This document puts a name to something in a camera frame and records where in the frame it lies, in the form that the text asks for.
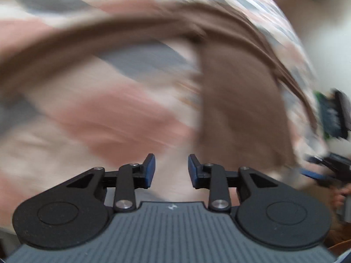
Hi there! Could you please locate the checkered pink grey quilt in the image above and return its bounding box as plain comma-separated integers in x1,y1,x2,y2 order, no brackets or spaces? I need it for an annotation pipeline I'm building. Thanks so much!
1,0,327,227

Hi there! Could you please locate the person right hand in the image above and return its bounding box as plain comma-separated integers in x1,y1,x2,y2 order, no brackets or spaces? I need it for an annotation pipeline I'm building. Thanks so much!
330,183,351,211

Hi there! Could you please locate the brown long sleeve sweater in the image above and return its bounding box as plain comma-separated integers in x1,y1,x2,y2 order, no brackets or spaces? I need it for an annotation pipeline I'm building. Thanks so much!
1,1,318,170

